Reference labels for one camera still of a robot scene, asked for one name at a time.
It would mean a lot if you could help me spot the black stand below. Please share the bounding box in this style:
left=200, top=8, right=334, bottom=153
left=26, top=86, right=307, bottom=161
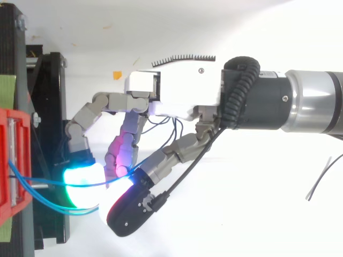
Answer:
left=0, top=2, right=71, bottom=257

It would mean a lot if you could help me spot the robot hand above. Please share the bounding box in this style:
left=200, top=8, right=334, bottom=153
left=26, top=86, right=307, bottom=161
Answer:
left=63, top=54, right=223, bottom=238

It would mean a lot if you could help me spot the red bin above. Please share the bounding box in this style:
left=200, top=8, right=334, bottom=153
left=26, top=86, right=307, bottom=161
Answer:
left=0, top=107, right=33, bottom=229

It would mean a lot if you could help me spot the thin black cable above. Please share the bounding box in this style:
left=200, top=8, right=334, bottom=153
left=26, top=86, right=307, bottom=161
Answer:
left=304, top=153, right=343, bottom=202
left=151, top=127, right=226, bottom=213

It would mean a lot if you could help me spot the blue cable bundle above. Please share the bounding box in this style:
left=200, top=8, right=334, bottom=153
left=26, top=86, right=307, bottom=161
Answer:
left=8, top=116, right=184, bottom=216

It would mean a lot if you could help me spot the black coiled cable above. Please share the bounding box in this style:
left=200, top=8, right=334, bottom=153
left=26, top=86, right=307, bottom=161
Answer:
left=219, top=56, right=262, bottom=131

